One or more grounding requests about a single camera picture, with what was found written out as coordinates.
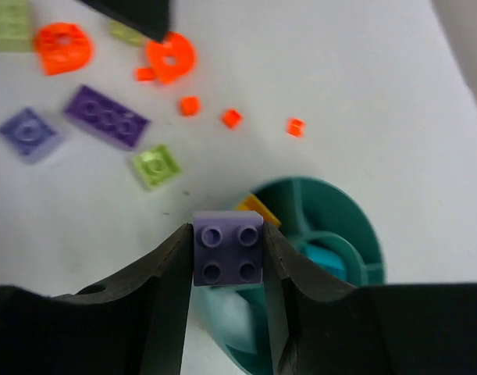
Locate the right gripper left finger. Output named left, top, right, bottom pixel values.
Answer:
left=0, top=224, right=193, bottom=374

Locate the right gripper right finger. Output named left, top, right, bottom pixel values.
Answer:
left=263, top=224, right=477, bottom=374

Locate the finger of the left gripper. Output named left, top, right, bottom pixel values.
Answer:
left=80, top=0, right=171, bottom=42

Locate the teal oval lego piece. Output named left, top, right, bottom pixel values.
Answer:
left=301, top=244, right=347, bottom=281

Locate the lavender square lego bottom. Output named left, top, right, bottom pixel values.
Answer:
left=193, top=210, right=264, bottom=287

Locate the lavender square lego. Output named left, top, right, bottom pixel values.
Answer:
left=0, top=108, right=64, bottom=164
left=193, top=210, right=264, bottom=287

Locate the yellow orange square lego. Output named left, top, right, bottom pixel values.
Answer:
left=235, top=194, right=281, bottom=228

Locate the light green lego upper left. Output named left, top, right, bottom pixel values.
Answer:
left=109, top=20, right=146, bottom=47

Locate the light green lego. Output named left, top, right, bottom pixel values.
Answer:
left=109, top=20, right=146, bottom=47
left=0, top=0, right=33, bottom=52

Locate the orange round lego upper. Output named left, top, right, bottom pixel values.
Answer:
left=144, top=32, right=197, bottom=84

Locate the tiny orange lego by round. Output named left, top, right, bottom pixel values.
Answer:
left=134, top=67, right=156, bottom=82

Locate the orange round lego lower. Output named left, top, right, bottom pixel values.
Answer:
left=34, top=22, right=94, bottom=76

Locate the tiny orange lego lower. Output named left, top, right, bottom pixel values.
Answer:
left=179, top=96, right=201, bottom=116

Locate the teal round divided container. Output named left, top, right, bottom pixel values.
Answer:
left=193, top=177, right=386, bottom=374

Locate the dark purple long lego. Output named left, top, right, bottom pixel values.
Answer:
left=63, top=85, right=151, bottom=151

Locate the tiny orange lego middle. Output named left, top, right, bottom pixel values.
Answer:
left=221, top=108, right=243, bottom=130

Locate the light green lego lower left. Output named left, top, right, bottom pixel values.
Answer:
left=0, top=0, right=33, bottom=52

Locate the green square lego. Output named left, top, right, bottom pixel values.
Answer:
left=131, top=145, right=182, bottom=191

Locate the lavender square lego middle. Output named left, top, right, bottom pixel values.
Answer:
left=0, top=108, right=64, bottom=164

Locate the tiny orange lego top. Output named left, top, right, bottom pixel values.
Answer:
left=287, top=118, right=305, bottom=138

